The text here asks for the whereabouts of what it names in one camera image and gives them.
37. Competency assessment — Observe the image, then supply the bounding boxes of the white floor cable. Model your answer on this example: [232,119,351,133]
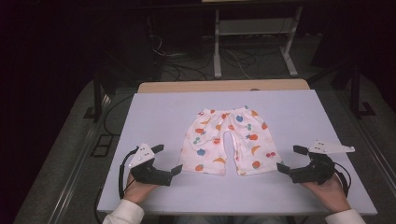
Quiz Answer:
[222,49,254,80]

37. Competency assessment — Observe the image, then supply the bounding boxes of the wooden table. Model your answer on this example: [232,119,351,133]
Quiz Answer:
[137,78,311,94]

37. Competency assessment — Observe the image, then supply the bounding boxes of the white foam board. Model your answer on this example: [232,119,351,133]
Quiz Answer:
[96,89,378,217]

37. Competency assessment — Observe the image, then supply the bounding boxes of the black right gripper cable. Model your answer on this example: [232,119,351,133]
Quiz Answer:
[332,161,352,199]

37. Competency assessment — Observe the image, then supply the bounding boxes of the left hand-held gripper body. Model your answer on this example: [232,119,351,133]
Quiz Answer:
[128,143,174,187]

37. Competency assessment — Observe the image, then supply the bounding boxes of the black metal stand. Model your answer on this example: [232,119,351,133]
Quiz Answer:
[83,74,114,123]
[348,61,376,119]

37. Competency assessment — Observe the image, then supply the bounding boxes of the person's right hand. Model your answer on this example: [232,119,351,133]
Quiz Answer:
[301,174,351,215]

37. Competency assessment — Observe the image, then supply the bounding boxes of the tangle of black floor cables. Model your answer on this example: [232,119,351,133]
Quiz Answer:
[148,33,210,82]

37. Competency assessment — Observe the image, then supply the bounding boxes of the person's left hand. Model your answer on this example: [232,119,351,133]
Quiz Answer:
[123,173,157,204]

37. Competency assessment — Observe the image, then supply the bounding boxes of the black looped floor cable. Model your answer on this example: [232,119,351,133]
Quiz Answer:
[103,94,135,136]

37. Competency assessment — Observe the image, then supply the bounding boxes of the white fruit print pants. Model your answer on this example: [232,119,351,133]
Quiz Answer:
[177,105,283,177]

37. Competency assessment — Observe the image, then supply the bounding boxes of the metal floor rail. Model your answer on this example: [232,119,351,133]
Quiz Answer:
[350,118,396,189]
[46,92,110,224]

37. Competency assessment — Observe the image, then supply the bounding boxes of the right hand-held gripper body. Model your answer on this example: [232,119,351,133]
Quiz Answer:
[289,139,356,185]

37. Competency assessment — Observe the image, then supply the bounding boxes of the white metal table frame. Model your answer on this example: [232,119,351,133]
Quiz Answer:
[213,6,304,79]

